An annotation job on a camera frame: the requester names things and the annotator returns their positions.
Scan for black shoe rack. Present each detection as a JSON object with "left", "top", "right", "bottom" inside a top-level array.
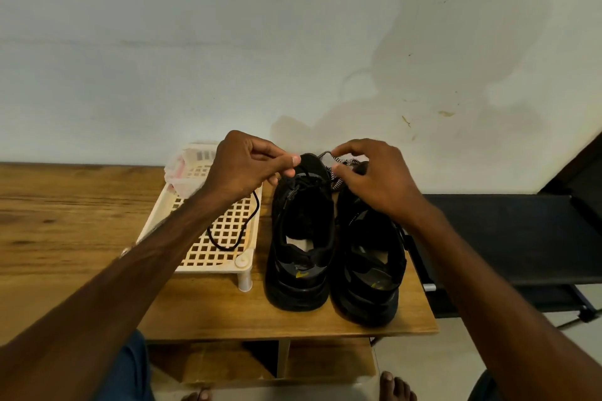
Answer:
[{"left": 404, "top": 193, "right": 602, "bottom": 320}]

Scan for large white plastic tray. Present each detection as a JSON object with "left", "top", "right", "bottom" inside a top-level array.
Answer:
[{"left": 120, "top": 141, "right": 265, "bottom": 293}]

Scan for black shoe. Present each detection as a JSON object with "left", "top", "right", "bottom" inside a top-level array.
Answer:
[
  {"left": 331, "top": 163, "right": 408, "bottom": 328},
  {"left": 264, "top": 152, "right": 337, "bottom": 313}
]

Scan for black shoelaces bundle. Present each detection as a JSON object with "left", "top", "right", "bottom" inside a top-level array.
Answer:
[{"left": 205, "top": 187, "right": 265, "bottom": 253}]

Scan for low wooden table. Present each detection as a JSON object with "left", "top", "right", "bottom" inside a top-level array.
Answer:
[{"left": 0, "top": 162, "right": 440, "bottom": 388}]

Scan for person's right hand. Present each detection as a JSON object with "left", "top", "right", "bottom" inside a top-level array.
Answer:
[{"left": 329, "top": 138, "right": 434, "bottom": 230}]

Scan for person's left hand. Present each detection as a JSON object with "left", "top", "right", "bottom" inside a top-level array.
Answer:
[{"left": 200, "top": 130, "right": 302, "bottom": 209}]

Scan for dark door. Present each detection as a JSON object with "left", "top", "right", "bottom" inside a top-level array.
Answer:
[{"left": 541, "top": 131, "right": 602, "bottom": 219}]

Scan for person's right forearm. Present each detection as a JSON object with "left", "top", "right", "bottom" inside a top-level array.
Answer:
[{"left": 406, "top": 206, "right": 602, "bottom": 401}]

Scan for small white plastic basket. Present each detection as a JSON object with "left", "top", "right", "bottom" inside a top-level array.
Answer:
[{"left": 164, "top": 143, "right": 219, "bottom": 200}]

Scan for person's blue shorts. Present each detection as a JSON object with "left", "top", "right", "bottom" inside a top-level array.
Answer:
[{"left": 94, "top": 330, "right": 504, "bottom": 401}]

